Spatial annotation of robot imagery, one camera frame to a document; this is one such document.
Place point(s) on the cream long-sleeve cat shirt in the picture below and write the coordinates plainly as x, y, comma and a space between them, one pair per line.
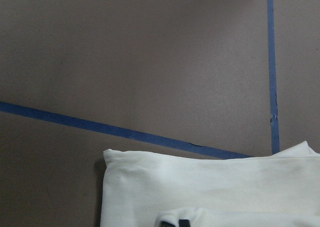
141, 189

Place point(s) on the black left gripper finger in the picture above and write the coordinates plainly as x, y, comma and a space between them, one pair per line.
179, 223

